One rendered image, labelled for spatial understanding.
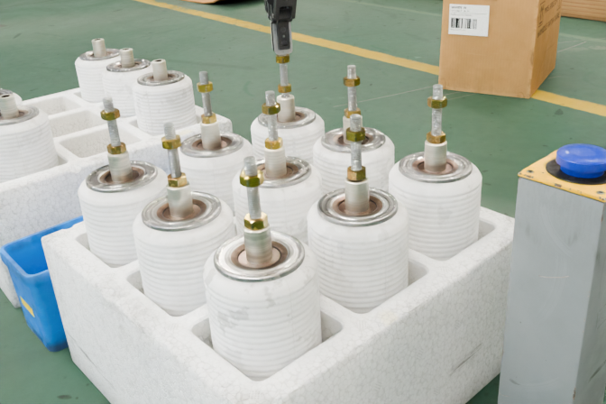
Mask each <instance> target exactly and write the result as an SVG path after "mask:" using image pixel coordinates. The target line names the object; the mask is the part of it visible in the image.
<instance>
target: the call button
mask: <svg viewBox="0 0 606 404"><path fill-rule="evenodd" d="M555 161H556V162H557V164H559V165H560V169H561V171H562V172H564V173H565V174H567V175H570V176H573V177H577V178H585V179H590V178H597V177H600V176H601V175H603V174H604V171H605V170H606V150H605V149H603V148H602V147H599V146H595V145H591V144H584V143H574V144H568V145H565V146H563V147H561V148H559V149H558V150H557V152H556V158H555Z"/></svg>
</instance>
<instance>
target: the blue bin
mask: <svg viewBox="0 0 606 404"><path fill-rule="evenodd" d="M83 221H84V219H83V216H79V217H76V218H73V219H71V220H69V221H66V222H64V223H61V224H58V225H55V226H52V227H49V228H47V229H44V230H41V231H40V232H37V233H34V234H30V235H27V236H25V237H23V238H20V239H18V240H15V241H12V242H10V243H7V244H5V245H3V246H2V247H1V248H0V257H1V260H2V262H3V263H4V264H5V265H6V266H7V268H8V270H9V273H10V276H11V279H12V281H13V284H14V288H15V291H16V294H17V297H18V299H19V301H20V304H21V307H22V310H23V314H24V317H25V320H26V323H27V325H28V327H29V328H30V329H31V330H32V331H33V332H34V333H35V334H36V335H37V337H38V338H39V339H40V340H41V342H42V343H43V344H44V345H45V346H46V347H47V349H48V350H49V351H51V352H58V351H60V350H63V349H65V348H67V347H69V345H68V341H67V337H66V334H65V330H64V326H63V324H62V320H61V316H60V310H59V306H58V303H57V300H56V296H55V292H54V288H53V285H52V281H51V276H50V272H49V268H48V264H47V261H46V258H45V254H44V250H43V247H42V243H41V238H42V237H43V236H45V235H48V234H52V233H55V232H57V231H59V230H61V229H69V228H71V227H72V226H73V225H75V224H78V223H80V222H83Z"/></svg>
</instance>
